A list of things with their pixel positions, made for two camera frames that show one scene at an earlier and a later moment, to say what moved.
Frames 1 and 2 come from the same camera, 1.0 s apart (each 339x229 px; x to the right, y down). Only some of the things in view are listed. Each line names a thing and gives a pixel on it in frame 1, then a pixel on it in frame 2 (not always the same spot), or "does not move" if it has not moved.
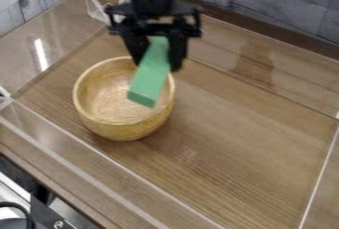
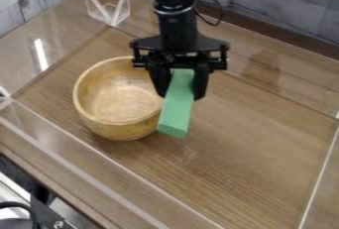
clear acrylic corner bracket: (96, 8) does not move
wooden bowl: (110, 114) does not move
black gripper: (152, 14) → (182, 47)
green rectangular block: (152, 68) → (174, 121)
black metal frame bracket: (55, 216) does not move
